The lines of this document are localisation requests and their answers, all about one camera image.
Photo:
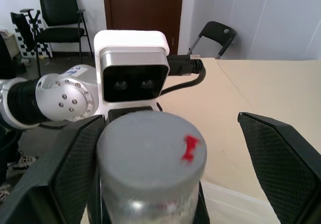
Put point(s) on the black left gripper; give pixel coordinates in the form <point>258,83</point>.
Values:
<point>120,113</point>

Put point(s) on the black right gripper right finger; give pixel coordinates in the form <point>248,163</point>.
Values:
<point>283,168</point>

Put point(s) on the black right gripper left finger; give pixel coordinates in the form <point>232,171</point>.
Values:
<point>42,183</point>

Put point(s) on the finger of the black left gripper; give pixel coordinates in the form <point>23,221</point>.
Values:
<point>203,209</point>
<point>96,206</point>

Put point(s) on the grey round jar lid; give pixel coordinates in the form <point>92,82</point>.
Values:
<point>148,153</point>

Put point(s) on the clear jar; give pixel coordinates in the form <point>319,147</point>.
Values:
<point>150,215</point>

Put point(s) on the white box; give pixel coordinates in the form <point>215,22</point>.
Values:
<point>233,204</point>

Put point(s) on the beige box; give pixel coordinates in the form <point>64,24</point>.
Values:
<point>10,43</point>

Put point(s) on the white patterned sneaker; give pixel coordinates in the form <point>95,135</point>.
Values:
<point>23,160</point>

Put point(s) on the red pushpin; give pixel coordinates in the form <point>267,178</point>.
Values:
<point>189,149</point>

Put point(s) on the black white checkerboard panel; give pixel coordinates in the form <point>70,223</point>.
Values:
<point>40,47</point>

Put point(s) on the brown wooden door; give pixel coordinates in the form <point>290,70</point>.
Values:
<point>143,8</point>

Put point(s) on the black armchair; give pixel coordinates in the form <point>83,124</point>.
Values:
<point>62,20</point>

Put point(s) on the black folding chair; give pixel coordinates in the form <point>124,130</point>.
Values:
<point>218,33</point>

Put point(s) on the white depth camera module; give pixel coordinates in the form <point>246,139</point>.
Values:
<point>130,42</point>

